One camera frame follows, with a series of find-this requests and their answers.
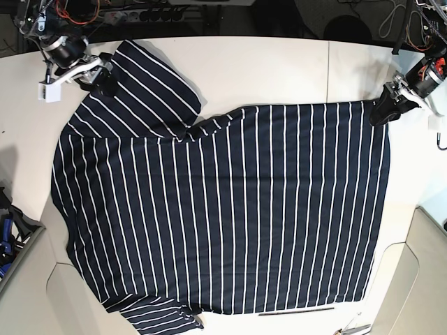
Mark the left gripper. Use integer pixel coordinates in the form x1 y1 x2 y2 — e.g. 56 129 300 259
369 72 435 126

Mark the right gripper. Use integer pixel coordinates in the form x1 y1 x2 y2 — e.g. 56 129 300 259
52 52 118 97

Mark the navy white striped T-shirt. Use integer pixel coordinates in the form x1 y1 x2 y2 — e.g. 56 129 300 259
51 41 390 334

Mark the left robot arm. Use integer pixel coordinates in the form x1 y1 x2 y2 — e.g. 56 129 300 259
369 1 446 131

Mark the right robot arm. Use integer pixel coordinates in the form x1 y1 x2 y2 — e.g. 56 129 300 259
14 1 118 103

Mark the white power strip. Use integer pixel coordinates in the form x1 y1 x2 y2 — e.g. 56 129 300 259
98 8 184 25

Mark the black round stool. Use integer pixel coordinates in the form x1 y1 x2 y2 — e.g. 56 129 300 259
323 15 372 44

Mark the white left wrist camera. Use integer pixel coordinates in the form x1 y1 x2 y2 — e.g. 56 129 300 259
427 112 447 133

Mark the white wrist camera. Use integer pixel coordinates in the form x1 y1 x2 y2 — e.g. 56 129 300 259
427 112 447 133
38 82 62 103

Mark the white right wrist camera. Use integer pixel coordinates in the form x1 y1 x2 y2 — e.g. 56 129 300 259
38 82 62 103

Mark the white coiled cable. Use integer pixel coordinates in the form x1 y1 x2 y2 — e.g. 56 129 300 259
379 0 409 40

